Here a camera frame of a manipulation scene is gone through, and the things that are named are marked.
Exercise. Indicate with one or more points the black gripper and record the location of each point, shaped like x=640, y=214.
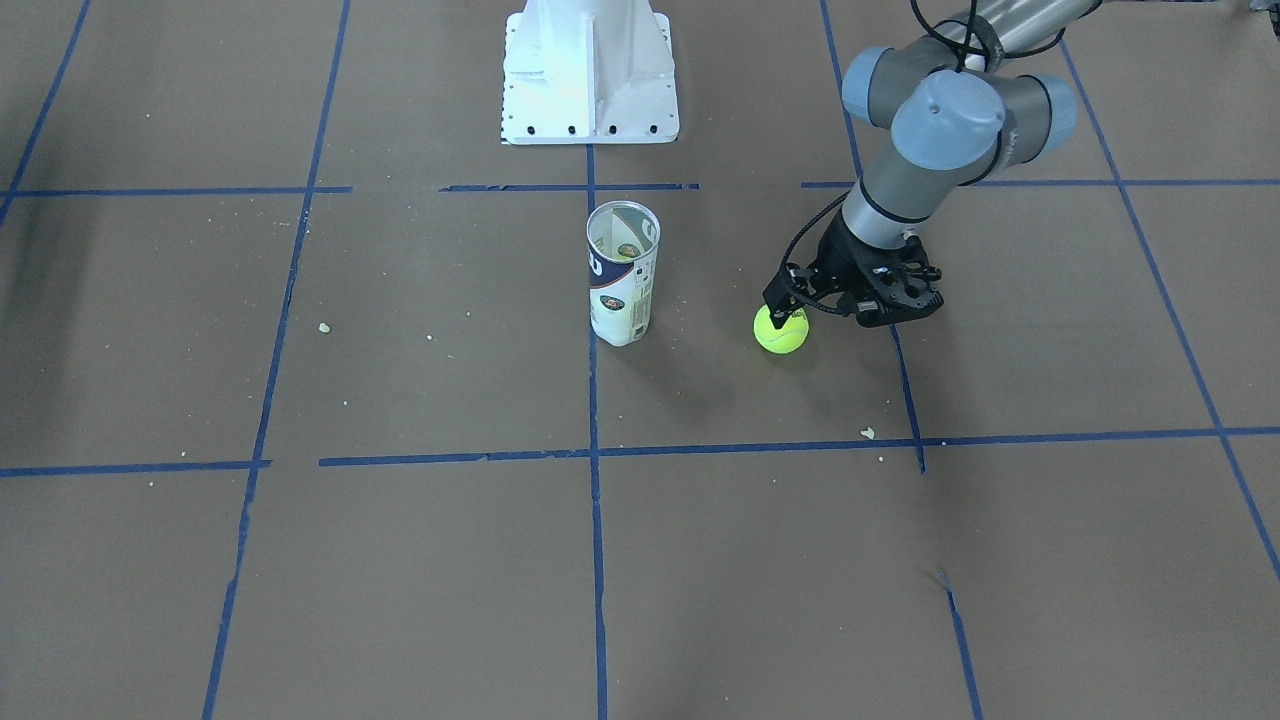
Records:
x=838, y=258

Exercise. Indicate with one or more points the yellow tennis ball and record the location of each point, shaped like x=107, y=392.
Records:
x=780, y=340

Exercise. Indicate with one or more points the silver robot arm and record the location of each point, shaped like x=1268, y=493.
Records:
x=953, y=120

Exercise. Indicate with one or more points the white tennis ball can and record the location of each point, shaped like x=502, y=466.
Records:
x=623, y=244

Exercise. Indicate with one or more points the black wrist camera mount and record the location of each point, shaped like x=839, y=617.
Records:
x=894, y=285

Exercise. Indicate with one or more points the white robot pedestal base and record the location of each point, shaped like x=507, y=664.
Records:
x=588, y=72

